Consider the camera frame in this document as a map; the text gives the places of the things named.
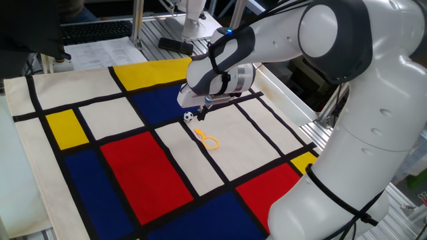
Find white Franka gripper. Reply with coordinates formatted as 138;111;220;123
176;83;215;122

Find orange bubble ring wand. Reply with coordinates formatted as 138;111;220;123
193;127;220;150

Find black phone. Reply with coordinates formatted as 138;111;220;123
157;37;195;57

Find Mondrian pattern colour-block cloth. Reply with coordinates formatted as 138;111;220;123
3;55;320;240

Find white printed paper sheets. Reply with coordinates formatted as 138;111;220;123
63;36;148;71

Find black computer keyboard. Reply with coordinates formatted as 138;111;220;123
61;20;133;46

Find green plastic object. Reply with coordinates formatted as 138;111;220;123
405;168;427;191

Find silver wrist camera blue cap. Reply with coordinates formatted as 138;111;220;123
203;93;234;106

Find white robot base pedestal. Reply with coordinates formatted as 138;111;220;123
164;0;228;43

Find aluminium frame post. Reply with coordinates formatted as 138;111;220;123
228;0;248;30
130;0;145;51

